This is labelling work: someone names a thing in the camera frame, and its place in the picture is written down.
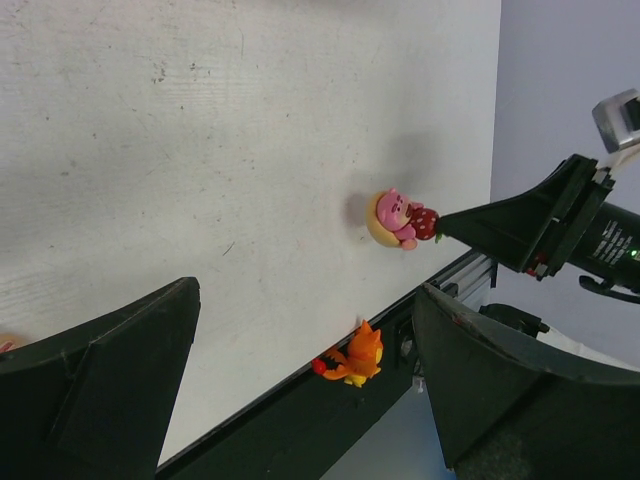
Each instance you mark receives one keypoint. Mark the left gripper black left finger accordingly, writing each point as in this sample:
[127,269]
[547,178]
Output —
[95,401]

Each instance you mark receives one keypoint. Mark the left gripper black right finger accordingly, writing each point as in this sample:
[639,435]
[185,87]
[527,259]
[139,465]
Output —
[508,406]

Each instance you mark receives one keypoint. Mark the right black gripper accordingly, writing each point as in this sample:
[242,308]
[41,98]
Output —
[537,231]

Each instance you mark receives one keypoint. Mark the pink bear strawberry donut toy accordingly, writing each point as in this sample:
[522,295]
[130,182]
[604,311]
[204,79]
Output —
[395,221]

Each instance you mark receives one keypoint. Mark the orange spiky creature toy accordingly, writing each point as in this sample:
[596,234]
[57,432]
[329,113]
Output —
[358,363]

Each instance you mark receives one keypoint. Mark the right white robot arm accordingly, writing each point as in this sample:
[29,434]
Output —
[608,254]

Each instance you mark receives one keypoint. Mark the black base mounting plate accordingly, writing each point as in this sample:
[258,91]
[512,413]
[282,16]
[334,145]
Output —
[303,425]

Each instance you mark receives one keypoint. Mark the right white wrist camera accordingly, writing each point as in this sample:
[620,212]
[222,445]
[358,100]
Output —
[617,122]

